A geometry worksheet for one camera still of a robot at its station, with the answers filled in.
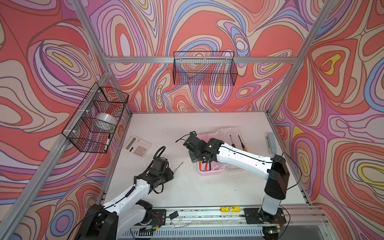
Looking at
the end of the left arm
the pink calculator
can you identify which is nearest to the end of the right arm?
the end of the left arm

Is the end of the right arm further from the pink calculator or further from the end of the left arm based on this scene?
the pink calculator

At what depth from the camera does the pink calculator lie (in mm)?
976

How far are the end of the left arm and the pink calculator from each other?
243mm

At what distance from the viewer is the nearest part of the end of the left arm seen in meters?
0.61
